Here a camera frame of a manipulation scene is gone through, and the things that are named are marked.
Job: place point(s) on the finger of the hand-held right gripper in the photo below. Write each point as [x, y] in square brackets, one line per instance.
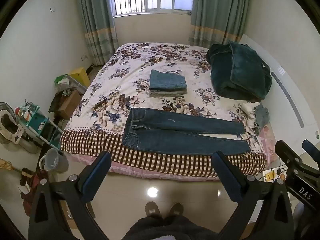
[287, 152]
[311, 148]

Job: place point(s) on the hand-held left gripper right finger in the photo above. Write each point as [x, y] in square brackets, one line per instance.
[226, 177]

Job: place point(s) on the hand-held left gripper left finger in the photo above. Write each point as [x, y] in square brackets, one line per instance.
[98, 173]

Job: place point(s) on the dark blue jeans pants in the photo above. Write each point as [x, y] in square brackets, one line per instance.
[155, 128]

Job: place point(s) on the yellow device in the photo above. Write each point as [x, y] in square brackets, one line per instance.
[269, 176]

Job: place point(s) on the crumpled light blue jeans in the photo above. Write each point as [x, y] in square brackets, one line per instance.
[262, 116]

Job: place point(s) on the grey bucket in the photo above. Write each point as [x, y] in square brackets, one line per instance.
[53, 160]

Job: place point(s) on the person's right shoe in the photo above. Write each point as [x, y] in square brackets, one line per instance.
[176, 210]

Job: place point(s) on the person's shoe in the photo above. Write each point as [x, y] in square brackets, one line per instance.
[176, 210]
[152, 209]

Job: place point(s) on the white headboard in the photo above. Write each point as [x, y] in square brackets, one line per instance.
[287, 87]

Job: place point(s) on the person's left shoe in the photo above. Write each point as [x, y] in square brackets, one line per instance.
[152, 209]

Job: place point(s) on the red checked cloth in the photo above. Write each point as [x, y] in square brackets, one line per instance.
[31, 185]

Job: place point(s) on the brown cardboard box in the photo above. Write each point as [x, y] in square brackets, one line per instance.
[68, 105]

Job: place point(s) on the person's dark clothing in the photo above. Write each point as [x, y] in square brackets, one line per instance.
[170, 228]

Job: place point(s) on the teal shelf cart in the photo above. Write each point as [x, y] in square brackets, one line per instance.
[37, 122]

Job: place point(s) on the broom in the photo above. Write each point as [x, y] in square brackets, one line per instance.
[10, 166]

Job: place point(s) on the dark green blanket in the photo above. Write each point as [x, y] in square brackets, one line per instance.
[240, 72]

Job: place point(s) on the clear plastic bag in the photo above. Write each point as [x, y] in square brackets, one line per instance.
[66, 82]

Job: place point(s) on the bed with floral sheet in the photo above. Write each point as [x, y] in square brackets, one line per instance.
[125, 80]

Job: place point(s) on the yellow box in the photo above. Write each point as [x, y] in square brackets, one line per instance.
[81, 76]

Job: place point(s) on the white floor fan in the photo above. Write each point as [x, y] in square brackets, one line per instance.
[10, 127]

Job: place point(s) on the folded blue jeans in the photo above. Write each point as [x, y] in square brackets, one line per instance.
[167, 80]

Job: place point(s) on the teal curtain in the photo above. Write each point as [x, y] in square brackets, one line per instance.
[96, 17]
[217, 10]

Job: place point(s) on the wall outlet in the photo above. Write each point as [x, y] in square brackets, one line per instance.
[84, 57]

